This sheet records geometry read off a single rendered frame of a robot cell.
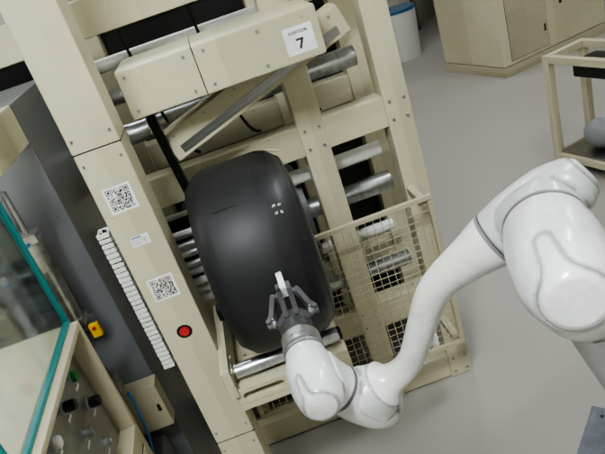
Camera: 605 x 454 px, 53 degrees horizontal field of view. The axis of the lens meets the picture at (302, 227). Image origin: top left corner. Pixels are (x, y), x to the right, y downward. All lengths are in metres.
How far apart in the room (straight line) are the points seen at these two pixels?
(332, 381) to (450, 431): 1.56
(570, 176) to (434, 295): 0.31
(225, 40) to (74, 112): 0.49
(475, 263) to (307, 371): 0.40
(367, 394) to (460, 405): 1.56
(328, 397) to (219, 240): 0.55
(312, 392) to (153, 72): 1.06
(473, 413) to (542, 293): 1.98
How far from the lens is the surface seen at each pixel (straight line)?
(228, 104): 2.02
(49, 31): 1.62
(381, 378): 1.31
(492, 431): 2.73
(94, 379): 1.82
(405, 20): 8.37
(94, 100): 1.63
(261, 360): 1.87
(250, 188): 1.62
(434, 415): 2.83
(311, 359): 1.25
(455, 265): 1.08
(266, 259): 1.57
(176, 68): 1.86
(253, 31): 1.86
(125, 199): 1.69
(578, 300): 0.85
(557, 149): 4.54
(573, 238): 0.87
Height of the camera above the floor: 2.00
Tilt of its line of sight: 25 degrees down
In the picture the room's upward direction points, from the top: 19 degrees counter-clockwise
